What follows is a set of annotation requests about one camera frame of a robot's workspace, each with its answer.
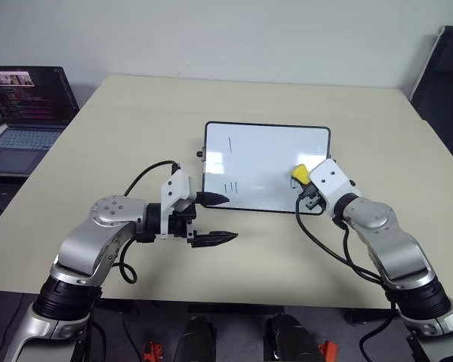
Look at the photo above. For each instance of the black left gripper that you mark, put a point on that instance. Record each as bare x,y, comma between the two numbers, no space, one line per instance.
181,223

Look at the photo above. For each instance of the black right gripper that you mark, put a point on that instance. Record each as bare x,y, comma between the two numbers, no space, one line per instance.
311,198

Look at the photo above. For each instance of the yellow whiteboard eraser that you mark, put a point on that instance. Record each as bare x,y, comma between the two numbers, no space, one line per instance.
300,173

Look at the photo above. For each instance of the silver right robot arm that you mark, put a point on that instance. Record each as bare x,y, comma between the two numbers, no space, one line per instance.
396,245

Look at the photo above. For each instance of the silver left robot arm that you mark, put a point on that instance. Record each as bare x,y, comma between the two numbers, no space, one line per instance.
98,234

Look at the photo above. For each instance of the black-framed whiteboard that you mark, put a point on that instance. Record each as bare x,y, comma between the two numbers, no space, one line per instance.
264,162

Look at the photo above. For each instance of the dark rounded shape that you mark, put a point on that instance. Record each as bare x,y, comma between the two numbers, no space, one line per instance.
288,339
196,339

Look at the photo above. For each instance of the small orange clamp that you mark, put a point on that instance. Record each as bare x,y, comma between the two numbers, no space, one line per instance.
326,348
153,351

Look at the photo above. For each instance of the black office chair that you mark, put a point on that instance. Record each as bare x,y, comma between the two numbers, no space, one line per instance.
445,94

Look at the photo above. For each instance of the open grey laptop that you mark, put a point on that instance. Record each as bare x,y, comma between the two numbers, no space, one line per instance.
22,143

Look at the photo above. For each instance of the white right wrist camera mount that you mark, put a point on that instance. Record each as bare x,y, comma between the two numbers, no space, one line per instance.
330,181

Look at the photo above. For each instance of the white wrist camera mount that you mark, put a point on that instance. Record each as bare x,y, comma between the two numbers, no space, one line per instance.
175,186
330,181

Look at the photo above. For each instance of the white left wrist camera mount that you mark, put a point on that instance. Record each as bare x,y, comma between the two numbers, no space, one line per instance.
175,186

